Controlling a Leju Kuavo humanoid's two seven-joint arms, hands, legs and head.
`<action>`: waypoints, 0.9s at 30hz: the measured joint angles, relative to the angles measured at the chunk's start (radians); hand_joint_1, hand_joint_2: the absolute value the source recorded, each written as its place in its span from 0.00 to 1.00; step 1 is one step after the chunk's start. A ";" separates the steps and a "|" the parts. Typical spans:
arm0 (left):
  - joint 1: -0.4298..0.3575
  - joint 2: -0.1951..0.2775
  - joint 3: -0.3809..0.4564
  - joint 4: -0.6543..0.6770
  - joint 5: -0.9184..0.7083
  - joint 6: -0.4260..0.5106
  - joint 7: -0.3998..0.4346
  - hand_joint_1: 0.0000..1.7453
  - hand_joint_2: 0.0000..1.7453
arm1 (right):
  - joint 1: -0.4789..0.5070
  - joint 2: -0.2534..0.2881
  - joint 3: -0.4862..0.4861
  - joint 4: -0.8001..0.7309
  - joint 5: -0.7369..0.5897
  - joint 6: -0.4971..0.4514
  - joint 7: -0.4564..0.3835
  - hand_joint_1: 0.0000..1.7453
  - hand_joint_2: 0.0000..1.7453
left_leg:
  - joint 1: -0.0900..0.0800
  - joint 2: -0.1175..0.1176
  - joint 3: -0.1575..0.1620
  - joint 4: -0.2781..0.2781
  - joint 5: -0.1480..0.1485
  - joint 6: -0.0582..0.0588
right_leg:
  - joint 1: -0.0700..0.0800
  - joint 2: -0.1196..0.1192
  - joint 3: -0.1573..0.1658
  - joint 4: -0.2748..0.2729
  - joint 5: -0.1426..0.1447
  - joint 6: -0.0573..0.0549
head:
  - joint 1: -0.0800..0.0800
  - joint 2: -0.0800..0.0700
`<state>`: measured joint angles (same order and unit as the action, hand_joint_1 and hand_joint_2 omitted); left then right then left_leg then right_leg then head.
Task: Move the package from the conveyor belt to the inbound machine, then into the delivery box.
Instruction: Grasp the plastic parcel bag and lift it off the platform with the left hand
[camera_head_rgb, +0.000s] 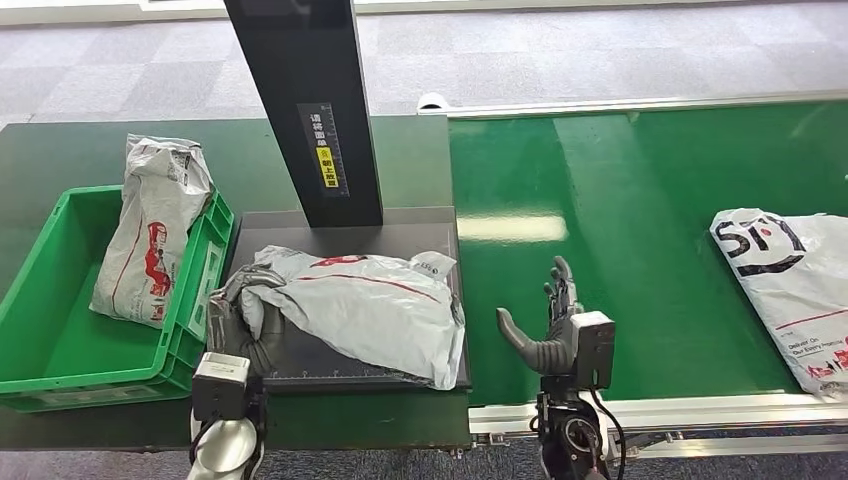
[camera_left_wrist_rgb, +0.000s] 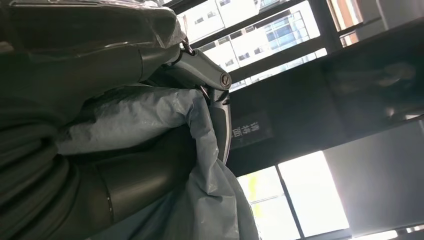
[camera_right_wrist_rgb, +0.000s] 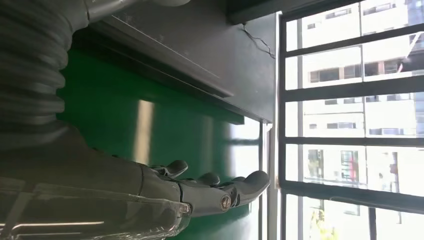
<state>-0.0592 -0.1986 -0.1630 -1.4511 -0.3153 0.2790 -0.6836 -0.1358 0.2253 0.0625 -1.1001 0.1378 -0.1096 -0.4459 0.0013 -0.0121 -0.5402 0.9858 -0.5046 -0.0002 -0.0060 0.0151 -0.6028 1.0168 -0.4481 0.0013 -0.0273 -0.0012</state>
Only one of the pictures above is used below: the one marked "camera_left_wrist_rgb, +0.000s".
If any grey poly mailer red print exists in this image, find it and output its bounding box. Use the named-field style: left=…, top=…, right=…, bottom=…
left=56, top=85, right=260, bottom=240

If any black yellow column label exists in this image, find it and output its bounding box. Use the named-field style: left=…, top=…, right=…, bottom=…
left=229, top=111, right=275, bottom=151

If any black scanner column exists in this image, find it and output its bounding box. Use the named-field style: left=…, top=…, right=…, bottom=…
left=226, top=18, right=424, bottom=177

